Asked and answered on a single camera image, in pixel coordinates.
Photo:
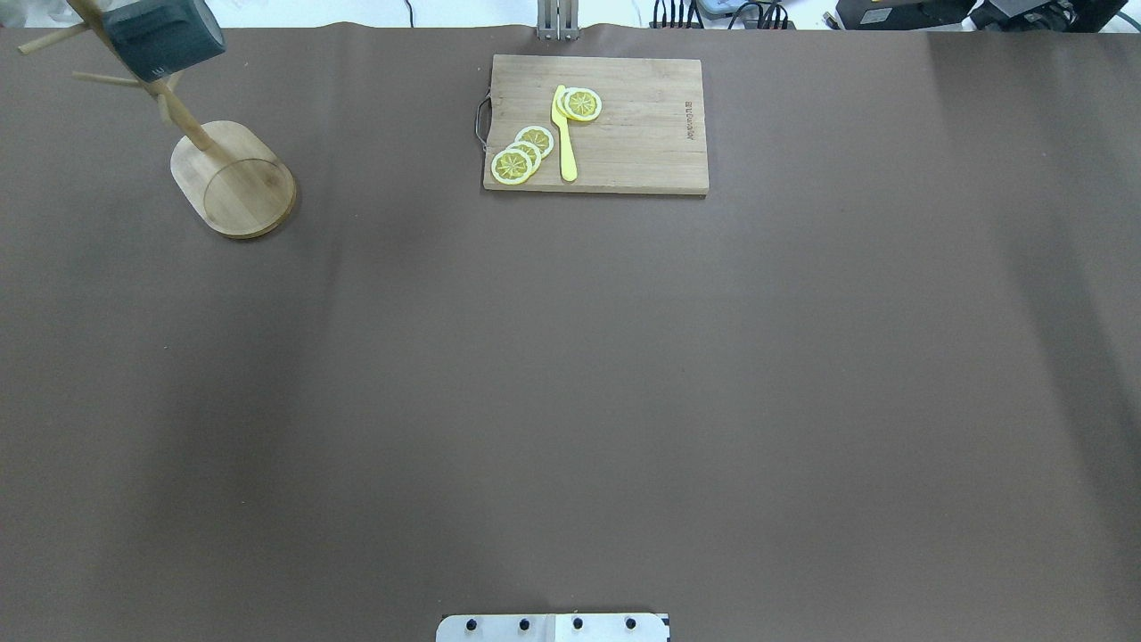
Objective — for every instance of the lemon slice on knife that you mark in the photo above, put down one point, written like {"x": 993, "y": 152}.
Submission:
{"x": 579, "y": 103}

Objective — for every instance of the dark teal cup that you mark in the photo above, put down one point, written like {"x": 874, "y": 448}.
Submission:
{"x": 156, "y": 38}

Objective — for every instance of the wooden cutting board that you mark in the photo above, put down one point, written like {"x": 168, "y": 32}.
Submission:
{"x": 650, "y": 138}

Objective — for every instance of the aluminium frame post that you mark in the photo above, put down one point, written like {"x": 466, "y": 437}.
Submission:
{"x": 558, "y": 20}

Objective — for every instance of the yellow plastic knife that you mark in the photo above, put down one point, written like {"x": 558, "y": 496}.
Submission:
{"x": 567, "y": 160}

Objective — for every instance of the wooden cup storage rack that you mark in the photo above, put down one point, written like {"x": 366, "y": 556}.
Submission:
{"x": 234, "y": 183}

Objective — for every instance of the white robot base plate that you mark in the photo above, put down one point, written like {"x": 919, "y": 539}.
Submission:
{"x": 554, "y": 627}

